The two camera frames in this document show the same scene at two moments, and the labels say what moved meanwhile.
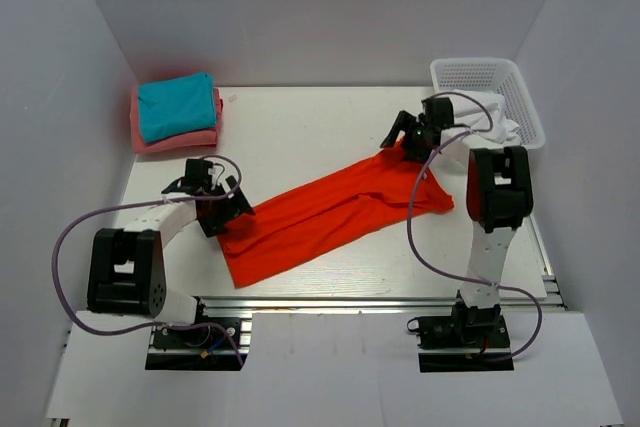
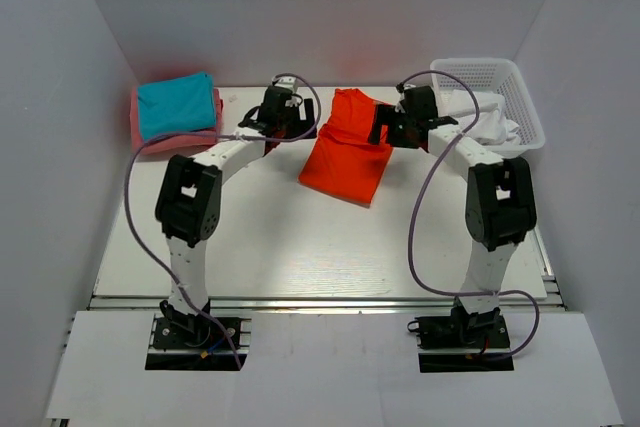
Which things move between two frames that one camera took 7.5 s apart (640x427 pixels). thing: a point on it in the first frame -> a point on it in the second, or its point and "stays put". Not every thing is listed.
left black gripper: [234, 207] -> [302, 126]
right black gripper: [404, 120] -> [384, 114]
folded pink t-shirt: [200, 137] stays put
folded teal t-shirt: [176, 106] stays put
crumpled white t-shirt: [484, 114] stays put
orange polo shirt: [392, 189] -> [345, 163]
